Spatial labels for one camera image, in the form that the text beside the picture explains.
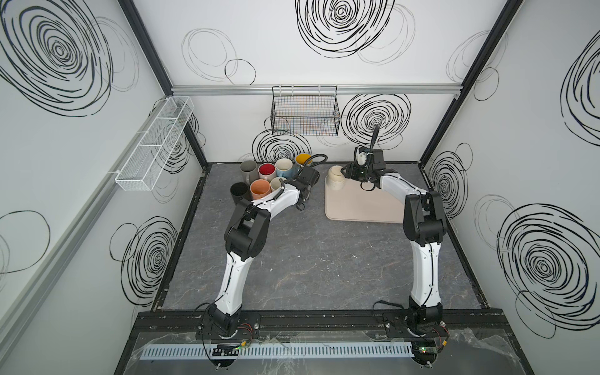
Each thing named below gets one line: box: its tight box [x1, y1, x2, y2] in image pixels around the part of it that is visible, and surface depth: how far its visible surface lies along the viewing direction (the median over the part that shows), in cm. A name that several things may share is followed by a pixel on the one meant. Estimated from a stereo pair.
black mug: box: [230, 181, 250, 206], surface depth 101 cm
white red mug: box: [257, 162, 277, 182], surface depth 110 cm
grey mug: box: [239, 160, 259, 186], surface depth 107 cm
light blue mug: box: [275, 157, 300, 180], surface depth 107 cm
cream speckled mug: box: [325, 164, 346, 191], surface depth 107 cm
